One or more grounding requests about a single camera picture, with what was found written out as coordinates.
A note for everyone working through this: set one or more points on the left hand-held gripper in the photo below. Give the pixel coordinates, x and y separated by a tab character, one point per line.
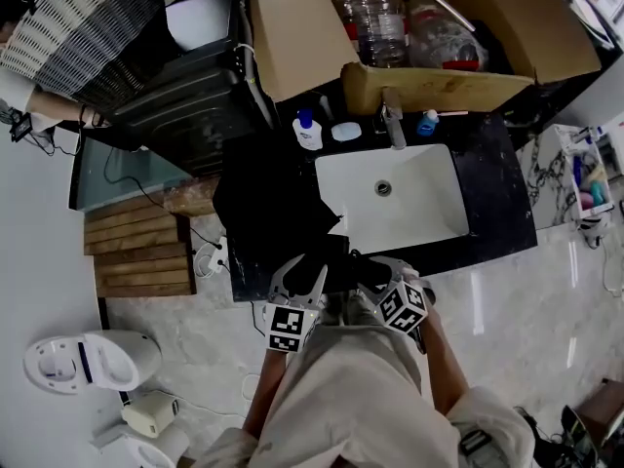
285	324

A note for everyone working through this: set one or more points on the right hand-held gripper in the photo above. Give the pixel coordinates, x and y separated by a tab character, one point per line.
402	307

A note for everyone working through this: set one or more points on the person's right forearm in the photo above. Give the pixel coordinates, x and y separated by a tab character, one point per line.
443	363

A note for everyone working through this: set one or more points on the person's left forearm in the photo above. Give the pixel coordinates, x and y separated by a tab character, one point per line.
265	393

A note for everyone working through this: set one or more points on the white sink basin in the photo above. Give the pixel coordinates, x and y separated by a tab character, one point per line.
414	203

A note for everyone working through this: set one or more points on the white power strip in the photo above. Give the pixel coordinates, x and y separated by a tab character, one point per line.
218	256

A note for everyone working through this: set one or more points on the person's beige clothing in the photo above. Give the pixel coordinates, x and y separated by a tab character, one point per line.
351	398

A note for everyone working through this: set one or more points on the black vanity table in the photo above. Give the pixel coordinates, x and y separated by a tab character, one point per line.
492	203

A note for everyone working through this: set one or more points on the chrome faucet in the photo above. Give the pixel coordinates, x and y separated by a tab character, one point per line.
394	127

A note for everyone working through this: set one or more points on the white pump bottle blue cap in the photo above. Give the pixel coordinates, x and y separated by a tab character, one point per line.
308	134

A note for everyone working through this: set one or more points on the small blue bottle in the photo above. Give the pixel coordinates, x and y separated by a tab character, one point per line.
426	125

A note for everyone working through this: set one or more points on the wooden slat steps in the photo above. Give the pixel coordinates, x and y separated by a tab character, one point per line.
136	251

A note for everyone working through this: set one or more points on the thin pale stick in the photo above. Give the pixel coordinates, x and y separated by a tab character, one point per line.
453	112

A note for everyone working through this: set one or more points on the marble pattern cabinet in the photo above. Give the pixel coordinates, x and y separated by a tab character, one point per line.
546	173

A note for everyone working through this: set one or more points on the beige box appliance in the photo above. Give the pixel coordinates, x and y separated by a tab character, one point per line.
148	415

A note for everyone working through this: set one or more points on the white toilet open lid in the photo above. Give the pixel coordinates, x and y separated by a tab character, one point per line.
112	361

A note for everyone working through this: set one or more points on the dark grey washing machine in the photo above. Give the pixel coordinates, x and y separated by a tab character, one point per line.
195	110

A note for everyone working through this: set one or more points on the white helmet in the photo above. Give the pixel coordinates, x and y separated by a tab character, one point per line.
595	232

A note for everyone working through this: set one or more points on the white toilet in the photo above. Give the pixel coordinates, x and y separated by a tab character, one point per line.
146	451

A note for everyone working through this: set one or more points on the large open cardboard box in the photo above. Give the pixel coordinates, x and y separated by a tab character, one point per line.
292	32

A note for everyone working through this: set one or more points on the clear plastic jug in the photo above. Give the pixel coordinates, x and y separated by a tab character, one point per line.
375	22

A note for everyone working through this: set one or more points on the white round appliance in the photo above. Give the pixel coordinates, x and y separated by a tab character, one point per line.
200	17

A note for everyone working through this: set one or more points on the woven two-tone basket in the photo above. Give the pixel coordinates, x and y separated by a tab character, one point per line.
83	27

